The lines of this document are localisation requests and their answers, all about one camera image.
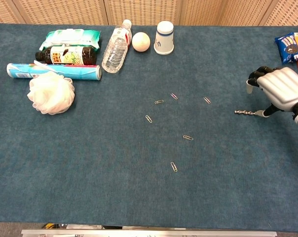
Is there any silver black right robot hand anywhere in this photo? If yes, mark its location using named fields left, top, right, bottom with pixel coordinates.
left=246, top=66, right=298, bottom=117

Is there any silver beaded magnetic rod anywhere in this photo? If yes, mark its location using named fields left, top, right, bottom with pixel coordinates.
left=234, top=110, right=263, bottom=116

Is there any blue cookie packet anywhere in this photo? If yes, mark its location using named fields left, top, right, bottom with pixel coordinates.
left=274, top=32, right=298, bottom=65

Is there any white paper cup blue print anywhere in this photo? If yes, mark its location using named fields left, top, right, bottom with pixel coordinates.
left=153, top=21, right=175, bottom=55

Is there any cream white ball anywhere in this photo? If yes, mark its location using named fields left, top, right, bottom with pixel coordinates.
left=132, top=32, right=151, bottom=52

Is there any woven rattan folding screen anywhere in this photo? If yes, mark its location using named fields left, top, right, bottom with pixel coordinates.
left=0, top=0, right=298, bottom=27

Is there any clear plastic water bottle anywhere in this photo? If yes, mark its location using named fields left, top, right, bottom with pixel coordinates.
left=101, top=19, right=133, bottom=74

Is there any teal felt table cloth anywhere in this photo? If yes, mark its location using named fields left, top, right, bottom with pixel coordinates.
left=0, top=23, right=298, bottom=233

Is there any dark brown sauce bottle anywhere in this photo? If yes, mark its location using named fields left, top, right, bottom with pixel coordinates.
left=35, top=45, right=97, bottom=66

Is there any blue plastic wrap roll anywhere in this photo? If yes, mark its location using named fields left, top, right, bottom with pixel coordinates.
left=6, top=63, right=103, bottom=81

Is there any green white wet wipes pack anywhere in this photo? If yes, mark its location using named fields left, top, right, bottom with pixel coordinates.
left=39, top=29, right=102, bottom=52

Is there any white mesh bath sponge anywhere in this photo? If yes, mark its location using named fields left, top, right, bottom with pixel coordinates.
left=27, top=71, right=75, bottom=116

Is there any aluminium profile rail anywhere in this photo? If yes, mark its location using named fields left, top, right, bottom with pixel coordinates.
left=21, top=229, right=278, bottom=237

